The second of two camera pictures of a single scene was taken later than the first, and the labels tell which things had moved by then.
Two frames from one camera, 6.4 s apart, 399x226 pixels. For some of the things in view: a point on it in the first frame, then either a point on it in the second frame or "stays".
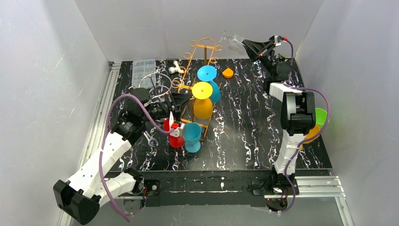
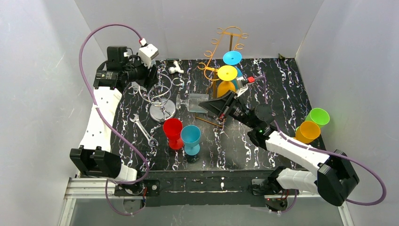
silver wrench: (152, 142) stays
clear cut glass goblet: (235, 43) to (193, 102)
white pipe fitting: (172, 70) stays
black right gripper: (263, 51) to (227, 105)
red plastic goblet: (175, 142) stays
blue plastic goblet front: (192, 132) stays
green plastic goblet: (321, 116) stays
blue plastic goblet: (207, 73) to (234, 58)
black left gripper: (171, 104) to (149, 79)
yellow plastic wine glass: (202, 92) to (226, 73)
